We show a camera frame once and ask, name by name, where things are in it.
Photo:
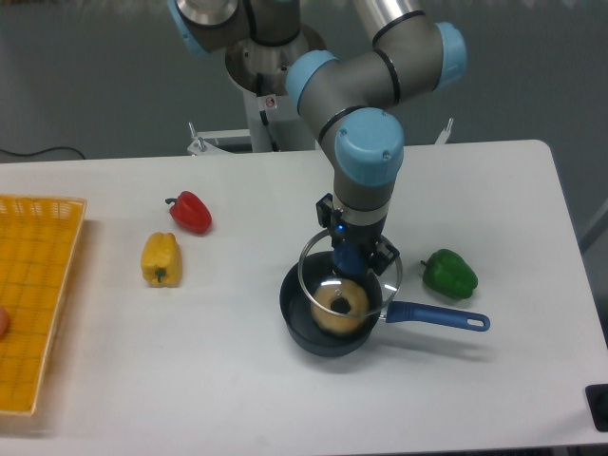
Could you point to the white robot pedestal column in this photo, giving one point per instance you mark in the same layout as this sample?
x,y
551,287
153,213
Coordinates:
x,y
260,74

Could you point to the dark pot with blue handle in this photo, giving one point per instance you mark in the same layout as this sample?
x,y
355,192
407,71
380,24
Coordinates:
x,y
296,311

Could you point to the beige donut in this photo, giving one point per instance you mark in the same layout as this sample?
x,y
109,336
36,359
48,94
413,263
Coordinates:
x,y
340,306

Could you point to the black device at table edge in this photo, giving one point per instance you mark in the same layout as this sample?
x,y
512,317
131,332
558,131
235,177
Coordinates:
x,y
597,399

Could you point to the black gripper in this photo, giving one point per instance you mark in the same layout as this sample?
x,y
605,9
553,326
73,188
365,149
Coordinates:
x,y
371,252

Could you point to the yellow bell pepper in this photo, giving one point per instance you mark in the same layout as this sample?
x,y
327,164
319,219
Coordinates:
x,y
161,261

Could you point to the glass pot lid blue knob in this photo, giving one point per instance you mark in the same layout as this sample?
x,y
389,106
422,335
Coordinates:
x,y
319,261

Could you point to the red bell pepper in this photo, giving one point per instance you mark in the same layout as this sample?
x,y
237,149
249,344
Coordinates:
x,y
190,213

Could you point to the green bell pepper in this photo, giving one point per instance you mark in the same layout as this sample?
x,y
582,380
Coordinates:
x,y
447,273

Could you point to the white metal base frame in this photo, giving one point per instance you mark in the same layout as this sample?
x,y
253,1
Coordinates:
x,y
211,143

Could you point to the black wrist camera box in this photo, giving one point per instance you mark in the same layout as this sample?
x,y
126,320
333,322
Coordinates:
x,y
329,217

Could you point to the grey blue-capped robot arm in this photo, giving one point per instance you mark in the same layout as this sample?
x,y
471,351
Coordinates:
x,y
297,95

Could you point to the yellow woven basket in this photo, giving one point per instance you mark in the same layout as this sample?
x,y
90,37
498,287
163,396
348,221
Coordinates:
x,y
39,237

